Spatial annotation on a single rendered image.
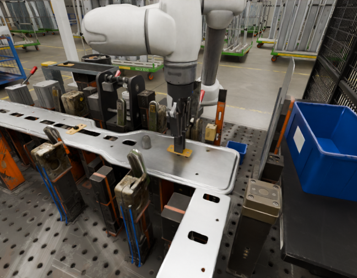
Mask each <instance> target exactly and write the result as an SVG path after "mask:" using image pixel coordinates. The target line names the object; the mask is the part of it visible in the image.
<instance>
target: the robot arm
mask: <svg viewBox="0 0 357 278"><path fill-rule="evenodd" d="M246 1H247V0H159V3H156V4H151V5H148V6H144V7H137V6H133V5H131V4H113V5H108V6H106V7H100V8H95V9H93V10H91V11H89V12H88V13H87V14H86V15H85V16H84V18H83V20H82V31H83V36H84V38H85V41H86V43H87V44H88V45H89V46H90V47H91V48H92V49H93V50H95V51H97V52H99V53H102V54H106V55H110V56H142V55H157V56H162V57H164V61H163V63H164V79H165V80H166V81H167V106H166V117H169V122H170V132H171V137H174V152H177V153H182V152H183V149H185V148H186V131H188V129H187V128H186V127H187V126H188V117H189V109H190V101H191V97H190V96H191V95H192V94H193V82H194V81H195V80H196V77H197V63H198V61H197V58H198V52H199V49H200V47H201V39H202V17H201V15H204V17H205V22H206V24H207V29H206V34H205V43H204V53H203V62H202V71H201V77H199V78H198V79H197V80H201V81H202V84H201V90H202V89H203V90H204V91H205V94H204V97H203V100H202V102H201V104H200V106H215V105H217V102H218V95H219V89H224V88H223V87H222V86H221V85H220V84H219V81H218V80H217V73H218V68H219V62H220V57H221V53H222V49H223V44H224V39H225V34H226V29H227V27H228V25H229V24H230V23H231V21H232V19H233V18H234V17H235V16H238V15H240V14H241V13H242V12H243V10H244V9H245V7H246Z"/></svg>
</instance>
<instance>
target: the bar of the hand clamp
mask: <svg viewBox="0 0 357 278"><path fill-rule="evenodd" d="M201 84H202V81H201V80H195V81H194V82H193V94H192V95H191V96H190V97H191V101H190V109H189V117H188V126H189V125H190V119H191V115H194V127H196V121H197V119H198V111H199V100H200V94H201Z"/></svg>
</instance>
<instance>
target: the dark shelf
mask: <svg viewBox="0 0 357 278"><path fill-rule="evenodd" d="M295 101H299V102H306V103H318V104H327V103H326V102H322V101H313V100H305V99H296V98H295ZM279 155H280V156H283V157H284V168H283V171H282V173H281V176H280V178H279V186H280V251H281V259H282V260H283V261H285V262H287V263H291V264H293V265H296V266H299V267H301V268H304V269H307V270H310V271H313V272H315V273H318V274H321V275H323V276H326V277H329V278H357V202H356V201H350V200H344V199H338V198H334V197H328V196H322V195H316V194H310V193H306V192H304V191H303V189H302V187H301V184H300V180H299V177H298V174H297V172H296V169H295V166H294V162H293V159H292V157H291V154H290V151H289V147H288V144H287V142H286V139H285V136H283V139H282V142H281V144H280V147H279Z"/></svg>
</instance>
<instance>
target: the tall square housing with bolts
mask: <svg viewBox="0 0 357 278"><path fill-rule="evenodd" d="M56 86H58V87H60V84H59V81H53V80H46V81H43V82H40V83H36V84H33V87H34V91H35V93H36V96H37V98H38V100H39V103H40V105H41V108H44V109H47V110H52V111H55V104H54V100H53V94H52V87H56ZM60 88H61V87H60Z"/></svg>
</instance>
